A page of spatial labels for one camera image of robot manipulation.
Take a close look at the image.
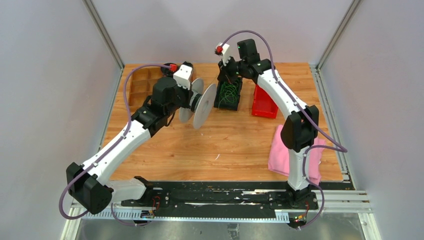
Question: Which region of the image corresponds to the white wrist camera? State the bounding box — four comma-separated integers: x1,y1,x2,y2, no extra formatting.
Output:
173,64,194,90
214,42,236,68

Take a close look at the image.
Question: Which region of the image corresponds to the dark patterned cloth roll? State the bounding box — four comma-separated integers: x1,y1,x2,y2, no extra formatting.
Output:
182,61,194,69

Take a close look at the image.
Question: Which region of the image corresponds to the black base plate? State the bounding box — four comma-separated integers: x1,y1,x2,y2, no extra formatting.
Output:
120,181,320,220

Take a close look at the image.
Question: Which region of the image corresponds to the black plastic bin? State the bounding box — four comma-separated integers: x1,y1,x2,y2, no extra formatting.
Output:
213,77,243,111

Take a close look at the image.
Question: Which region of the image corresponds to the red plastic bin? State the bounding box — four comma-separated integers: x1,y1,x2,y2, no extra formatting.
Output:
251,85,279,119

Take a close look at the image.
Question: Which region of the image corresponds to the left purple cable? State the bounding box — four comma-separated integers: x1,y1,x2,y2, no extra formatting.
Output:
58,63,178,227

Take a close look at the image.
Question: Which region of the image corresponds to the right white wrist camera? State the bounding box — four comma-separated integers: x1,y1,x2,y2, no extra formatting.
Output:
214,42,236,68

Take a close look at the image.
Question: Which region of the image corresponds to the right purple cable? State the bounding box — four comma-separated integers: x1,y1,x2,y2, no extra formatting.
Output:
215,30,349,230

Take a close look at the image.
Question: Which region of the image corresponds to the grey filament spool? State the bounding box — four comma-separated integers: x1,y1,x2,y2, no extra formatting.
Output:
178,78,217,129

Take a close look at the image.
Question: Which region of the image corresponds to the wooden compartment tray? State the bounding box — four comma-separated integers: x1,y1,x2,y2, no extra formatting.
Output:
127,67,163,108

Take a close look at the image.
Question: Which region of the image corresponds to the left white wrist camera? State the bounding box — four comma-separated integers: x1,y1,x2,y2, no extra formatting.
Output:
173,64,194,90

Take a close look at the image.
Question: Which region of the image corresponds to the green wire in black bin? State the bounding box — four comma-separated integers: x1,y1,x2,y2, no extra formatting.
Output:
218,81,241,104

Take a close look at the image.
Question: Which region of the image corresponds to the purple cable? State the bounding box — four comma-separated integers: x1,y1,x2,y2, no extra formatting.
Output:
58,63,178,227
215,30,349,230

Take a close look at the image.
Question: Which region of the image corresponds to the pink cloth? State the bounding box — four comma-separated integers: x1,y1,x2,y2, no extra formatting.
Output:
268,124,324,185

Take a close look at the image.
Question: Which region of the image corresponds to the right aluminium frame rail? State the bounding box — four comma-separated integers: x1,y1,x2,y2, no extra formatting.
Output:
310,0,381,240

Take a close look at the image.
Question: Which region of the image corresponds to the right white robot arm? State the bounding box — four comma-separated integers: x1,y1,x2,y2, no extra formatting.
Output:
214,39,319,209

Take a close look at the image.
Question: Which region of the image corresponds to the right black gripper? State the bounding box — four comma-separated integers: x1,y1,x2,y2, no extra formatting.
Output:
217,55,247,85

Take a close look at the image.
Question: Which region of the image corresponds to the aluminium frame rail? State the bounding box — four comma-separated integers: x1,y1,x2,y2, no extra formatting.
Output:
60,0,123,240
310,0,381,240

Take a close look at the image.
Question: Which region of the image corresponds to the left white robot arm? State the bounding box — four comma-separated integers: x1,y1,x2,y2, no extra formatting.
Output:
66,76,204,215

